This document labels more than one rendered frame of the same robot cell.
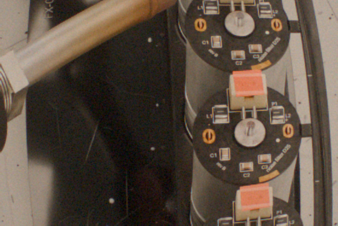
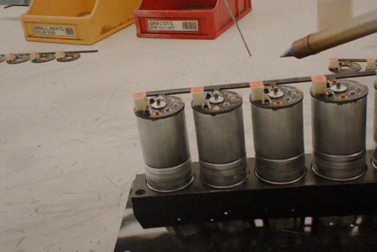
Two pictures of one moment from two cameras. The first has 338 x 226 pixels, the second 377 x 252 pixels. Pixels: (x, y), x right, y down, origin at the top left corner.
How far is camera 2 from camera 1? 0.35 m
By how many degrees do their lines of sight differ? 65
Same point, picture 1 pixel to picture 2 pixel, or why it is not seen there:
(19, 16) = not seen: outside the picture
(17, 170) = not seen: outside the picture
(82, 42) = (365, 18)
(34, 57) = not seen: outside the picture
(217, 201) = (364, 120)
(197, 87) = (295, 133)
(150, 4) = (318, 35)
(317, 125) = (329, 76)
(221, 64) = (300, 97)
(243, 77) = (315, 79)
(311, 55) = (289, 80)
